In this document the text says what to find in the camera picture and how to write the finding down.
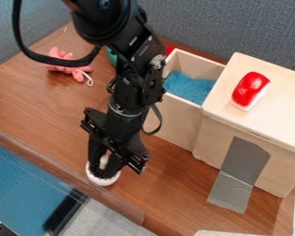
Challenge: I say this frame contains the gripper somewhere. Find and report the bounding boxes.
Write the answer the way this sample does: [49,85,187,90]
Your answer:
[79,100,152,181]

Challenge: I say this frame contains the drawer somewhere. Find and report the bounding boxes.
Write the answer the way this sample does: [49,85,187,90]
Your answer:
[141,47,228,152]

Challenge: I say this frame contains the pink plush toy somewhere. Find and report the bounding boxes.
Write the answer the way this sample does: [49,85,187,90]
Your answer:
[45,46,96,88]

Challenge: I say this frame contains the green toy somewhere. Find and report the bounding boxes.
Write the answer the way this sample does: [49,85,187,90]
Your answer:
[104,45,120,66]

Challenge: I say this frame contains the blue cloth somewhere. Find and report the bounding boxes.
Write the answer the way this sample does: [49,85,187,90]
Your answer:
[162,70,218,106]

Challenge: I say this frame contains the small red toy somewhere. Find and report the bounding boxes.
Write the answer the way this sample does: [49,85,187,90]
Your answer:
[163,45,178,56]

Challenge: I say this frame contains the grey tape strip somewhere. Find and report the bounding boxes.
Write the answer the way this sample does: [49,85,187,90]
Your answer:
[205,136,274,216]

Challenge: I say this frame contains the red and white toy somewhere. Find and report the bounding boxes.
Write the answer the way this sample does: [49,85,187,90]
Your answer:
[230,71,274,112]

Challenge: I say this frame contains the cabinet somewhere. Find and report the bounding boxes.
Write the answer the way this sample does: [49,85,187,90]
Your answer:
[192,52,295,199]

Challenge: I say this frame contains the black cable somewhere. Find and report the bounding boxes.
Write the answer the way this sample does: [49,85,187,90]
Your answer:
[10,0,103,68]

